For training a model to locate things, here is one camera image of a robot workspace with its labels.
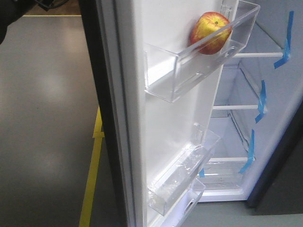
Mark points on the white fridge door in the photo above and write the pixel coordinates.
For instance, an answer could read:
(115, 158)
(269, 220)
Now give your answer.
(144, 133)

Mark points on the clear door bin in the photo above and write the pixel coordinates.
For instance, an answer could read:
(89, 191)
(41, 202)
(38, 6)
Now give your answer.
(173, 62)
(166, 188)
(185, 205)

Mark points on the clear upper door bin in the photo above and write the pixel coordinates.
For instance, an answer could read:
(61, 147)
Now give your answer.
(173, 62)

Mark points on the red yellow apple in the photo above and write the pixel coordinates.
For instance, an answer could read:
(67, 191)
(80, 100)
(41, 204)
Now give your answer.
(209, 23)

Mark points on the clear middle door bin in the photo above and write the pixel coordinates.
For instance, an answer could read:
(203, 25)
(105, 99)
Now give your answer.
(166, 188)

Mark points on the clear fridge crisper drawer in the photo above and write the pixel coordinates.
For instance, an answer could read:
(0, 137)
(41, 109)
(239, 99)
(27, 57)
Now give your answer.
(225, 173)

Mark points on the dark grey fridge body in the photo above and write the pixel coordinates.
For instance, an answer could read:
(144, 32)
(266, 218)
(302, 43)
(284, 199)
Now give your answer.
(259, 105)

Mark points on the clear lower door bin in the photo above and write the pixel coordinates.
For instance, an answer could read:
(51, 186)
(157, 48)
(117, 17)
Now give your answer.
(185, 205)

